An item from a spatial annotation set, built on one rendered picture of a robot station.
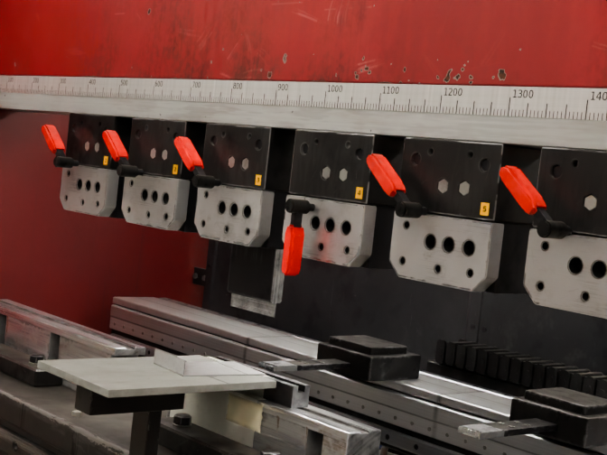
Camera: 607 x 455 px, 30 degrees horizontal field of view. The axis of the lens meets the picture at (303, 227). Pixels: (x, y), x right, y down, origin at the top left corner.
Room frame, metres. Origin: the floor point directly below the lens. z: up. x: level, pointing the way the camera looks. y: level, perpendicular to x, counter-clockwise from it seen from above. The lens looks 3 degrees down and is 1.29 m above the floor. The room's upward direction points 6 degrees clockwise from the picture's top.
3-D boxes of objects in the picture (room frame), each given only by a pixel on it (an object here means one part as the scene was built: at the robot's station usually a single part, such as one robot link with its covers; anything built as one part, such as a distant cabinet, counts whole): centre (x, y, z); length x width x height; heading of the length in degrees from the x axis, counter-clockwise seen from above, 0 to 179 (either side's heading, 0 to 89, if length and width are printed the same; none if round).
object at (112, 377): (1.50, 0.17, 1.00); 0.26 x 0.18 x 0.01; 131
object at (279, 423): (1.56, 0.02, 0.92); 0.39 x 0.06 x 0.10; 41
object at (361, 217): (1.46, -0.05, 1.26); 0.15 x 0.09 x 0.17; 41
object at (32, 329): (2.01, 0.42, 0.92); 0.50 x 0.06 x 0.10; 41
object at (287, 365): (1.70, -0.07, 1.01); 0.26 x 0.12 x 0.05; 131
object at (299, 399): (1.58, 0.04, 0.98); 0.20 x 0.03 x 0.03; 41
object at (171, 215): (1.76, 0.21, 1.26); 0.15 x 0.09 x 0.17; 41
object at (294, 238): (1.44, 0.01, 1.20); 0.04 x 0.02 x 0.10; 131
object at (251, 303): (1.60, 0.06, 1.13); 0.10 x 0.02 x 0.10; 41
